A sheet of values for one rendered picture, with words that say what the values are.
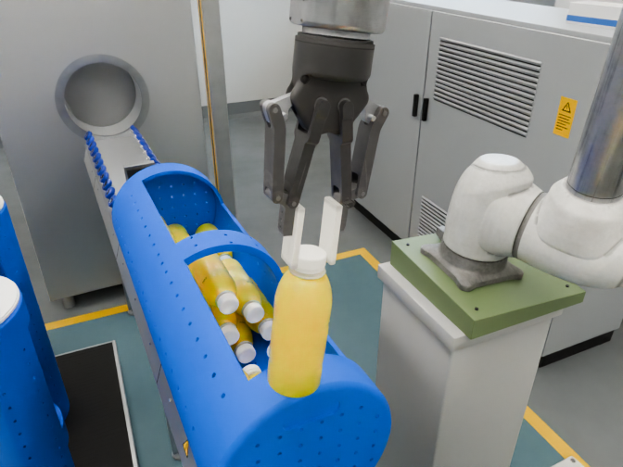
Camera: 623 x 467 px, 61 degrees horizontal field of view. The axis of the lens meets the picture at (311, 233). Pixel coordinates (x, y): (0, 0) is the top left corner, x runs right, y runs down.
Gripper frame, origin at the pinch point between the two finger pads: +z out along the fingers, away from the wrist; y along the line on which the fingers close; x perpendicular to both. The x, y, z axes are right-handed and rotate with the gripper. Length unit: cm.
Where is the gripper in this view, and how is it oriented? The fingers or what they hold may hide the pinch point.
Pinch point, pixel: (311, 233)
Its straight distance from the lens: 56.7
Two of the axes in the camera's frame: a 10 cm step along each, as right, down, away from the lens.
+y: -9.0, 0.8, -4.4
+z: -1.1, 9.1, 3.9
